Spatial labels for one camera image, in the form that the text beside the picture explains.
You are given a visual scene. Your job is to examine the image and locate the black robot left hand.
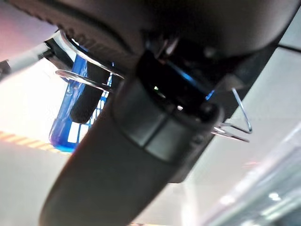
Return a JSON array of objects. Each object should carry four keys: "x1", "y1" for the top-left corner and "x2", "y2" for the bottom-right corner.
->
[{"x1": 4, "y1": 0, "x2": 301, "y2": 226}]

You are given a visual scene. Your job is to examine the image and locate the blue plastic shopping basket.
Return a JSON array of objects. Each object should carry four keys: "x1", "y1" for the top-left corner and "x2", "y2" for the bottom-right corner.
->
[{"x1": 50, "y1": 30, "x2": 253, "y2": 153}]

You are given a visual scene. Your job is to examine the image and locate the black robot right foot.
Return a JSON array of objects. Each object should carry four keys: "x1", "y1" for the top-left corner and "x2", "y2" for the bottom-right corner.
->
[{"x1": 44, "y1": 39, "x2": 71, "y2": 62}]

